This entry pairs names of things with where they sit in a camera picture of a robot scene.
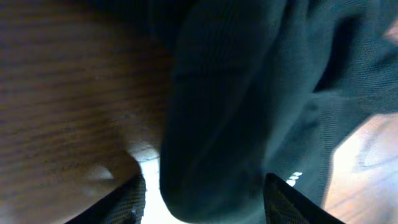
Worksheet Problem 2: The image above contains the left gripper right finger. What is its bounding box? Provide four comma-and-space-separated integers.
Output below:
263, 173, 344, 224

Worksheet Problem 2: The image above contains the black t-shirt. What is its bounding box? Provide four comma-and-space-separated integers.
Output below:
93, 0, 398, 224

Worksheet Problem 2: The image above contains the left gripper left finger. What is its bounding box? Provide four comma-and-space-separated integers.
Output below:
65, 174, 146, 224

